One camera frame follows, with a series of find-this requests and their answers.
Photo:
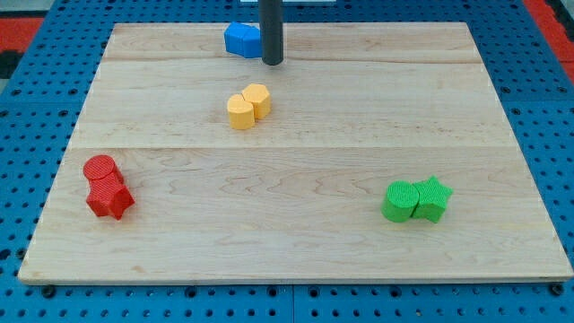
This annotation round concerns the blue cube block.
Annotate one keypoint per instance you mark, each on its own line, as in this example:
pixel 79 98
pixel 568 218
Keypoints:
pixel 233 38

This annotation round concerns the green cylinder block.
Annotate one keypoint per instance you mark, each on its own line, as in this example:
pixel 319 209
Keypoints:
pixel 400 200

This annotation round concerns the light wooden board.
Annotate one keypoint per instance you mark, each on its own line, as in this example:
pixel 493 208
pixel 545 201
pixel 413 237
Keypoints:
pixel 296 198

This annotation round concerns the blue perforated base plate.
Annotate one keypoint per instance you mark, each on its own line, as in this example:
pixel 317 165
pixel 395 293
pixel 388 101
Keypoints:
pixel 41 102

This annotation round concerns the red star block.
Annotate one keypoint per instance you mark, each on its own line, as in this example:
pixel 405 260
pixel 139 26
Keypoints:
pixel 109 196

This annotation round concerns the yellow half-round block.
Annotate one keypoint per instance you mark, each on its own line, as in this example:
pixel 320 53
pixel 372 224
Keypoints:
pixel 241 112

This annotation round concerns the red cylinder block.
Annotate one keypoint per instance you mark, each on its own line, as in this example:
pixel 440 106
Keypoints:
pixel 100 166

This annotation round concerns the green star block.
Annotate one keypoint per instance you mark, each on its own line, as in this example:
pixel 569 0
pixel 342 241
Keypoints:
pixel 433 199

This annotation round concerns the yellow hexagonal block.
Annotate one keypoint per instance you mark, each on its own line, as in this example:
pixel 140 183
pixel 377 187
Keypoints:
pixel 259 96

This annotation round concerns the blue hexagonal block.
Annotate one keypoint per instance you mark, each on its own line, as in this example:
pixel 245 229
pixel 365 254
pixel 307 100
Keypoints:
pixel 251 43

